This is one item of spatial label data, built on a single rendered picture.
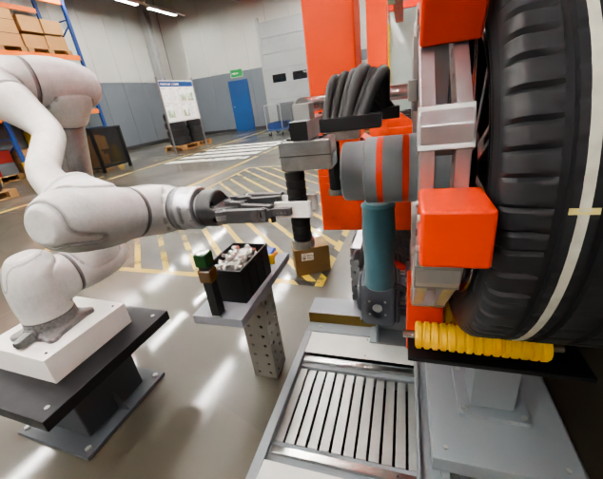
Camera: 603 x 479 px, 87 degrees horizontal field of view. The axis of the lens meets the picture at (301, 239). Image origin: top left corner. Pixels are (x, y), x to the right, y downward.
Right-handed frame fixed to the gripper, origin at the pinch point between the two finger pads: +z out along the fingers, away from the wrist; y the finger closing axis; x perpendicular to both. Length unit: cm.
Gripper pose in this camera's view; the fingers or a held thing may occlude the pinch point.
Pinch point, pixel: (297, 205)
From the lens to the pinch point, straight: 59.4
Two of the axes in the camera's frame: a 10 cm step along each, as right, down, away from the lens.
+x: -1.2, -9.1, -4.0
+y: -2.9, 4.2, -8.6
